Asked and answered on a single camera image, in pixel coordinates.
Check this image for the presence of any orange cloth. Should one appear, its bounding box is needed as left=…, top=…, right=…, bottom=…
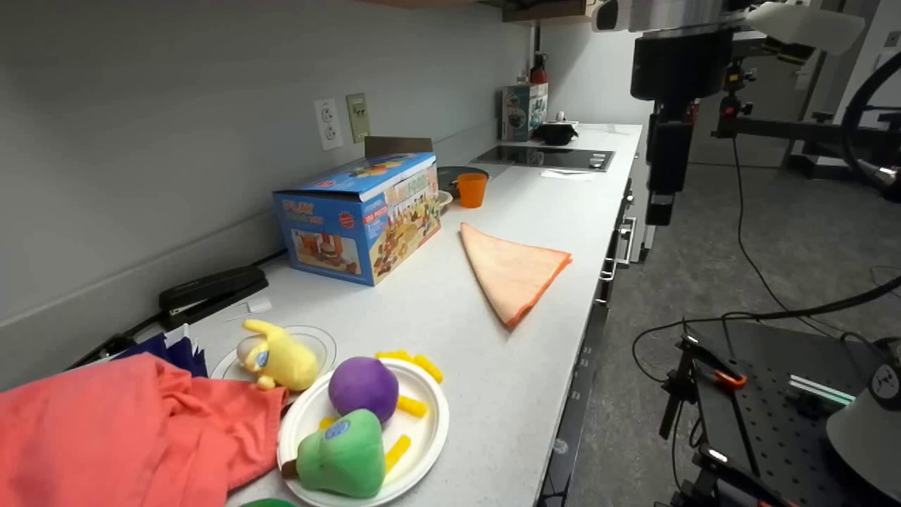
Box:
left=459, top=225, right=573, bottom=331

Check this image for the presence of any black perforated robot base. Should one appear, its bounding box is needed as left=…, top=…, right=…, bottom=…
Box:
left=689, top=325, right=898, bottom=507

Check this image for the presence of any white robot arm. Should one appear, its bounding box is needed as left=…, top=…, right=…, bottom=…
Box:
left=632, top=0, right=864, bottom=225

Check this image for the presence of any dark blue cloth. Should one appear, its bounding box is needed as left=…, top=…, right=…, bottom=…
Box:
left=123, top=325, right=208, bottom=377

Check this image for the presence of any red fabric cloth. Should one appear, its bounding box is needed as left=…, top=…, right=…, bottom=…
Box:
left=0, top=356, right=285, bottom=507

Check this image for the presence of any orange cup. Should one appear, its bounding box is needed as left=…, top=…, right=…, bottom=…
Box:
left=457, top=172, right=487, bottom=210

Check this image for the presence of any blue toy food box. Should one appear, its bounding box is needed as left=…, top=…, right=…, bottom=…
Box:
left=273, top=153, right=443, bottom=287

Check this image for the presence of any yellow plush fry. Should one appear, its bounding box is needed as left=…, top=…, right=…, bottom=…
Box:
left=375, top=351, right=446, bottom=383

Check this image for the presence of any black induction cooktop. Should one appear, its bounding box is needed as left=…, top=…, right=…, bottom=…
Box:
left=475, top=146, right=613, bottom=172

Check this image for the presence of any purple plush ball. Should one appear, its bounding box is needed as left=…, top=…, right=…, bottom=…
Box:
left=330, top=359, right=399, bottom=422

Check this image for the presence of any clear plastic plate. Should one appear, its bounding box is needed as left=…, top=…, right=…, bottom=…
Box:
left=212, top=327, right=339, bottom=380

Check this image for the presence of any black pot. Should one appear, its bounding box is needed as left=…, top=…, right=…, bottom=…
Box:
left=532, top=120, right=577, bottom=146

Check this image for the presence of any white paper plate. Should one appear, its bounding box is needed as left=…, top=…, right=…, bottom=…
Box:
left=275, top=362, right=451, bottom=507

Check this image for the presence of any yellow plush toy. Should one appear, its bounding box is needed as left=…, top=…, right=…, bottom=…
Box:
left=237, top=320, right=321, bottom=393

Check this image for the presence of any green plush pear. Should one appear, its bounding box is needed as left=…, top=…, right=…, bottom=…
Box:
left=281, top=410, right=385, bottom=499

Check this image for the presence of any black stapler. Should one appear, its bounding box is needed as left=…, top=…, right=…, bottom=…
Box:
left=159, top=268, right=268, bottom=331

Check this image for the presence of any metal drawer handle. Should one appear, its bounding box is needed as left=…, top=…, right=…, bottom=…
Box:
left=594, top=218, right=633, bottom=306

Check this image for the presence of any beige wall switch plate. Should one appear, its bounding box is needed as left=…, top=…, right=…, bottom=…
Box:
left=347, top=94, right=371, bottom=144

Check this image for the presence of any white wall outlet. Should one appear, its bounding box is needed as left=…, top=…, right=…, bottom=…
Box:
left=316, top=99, right=344, bottom=149

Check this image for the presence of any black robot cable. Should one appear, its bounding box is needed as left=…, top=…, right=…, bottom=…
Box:
left=627, top=131, right=901, bottom=390

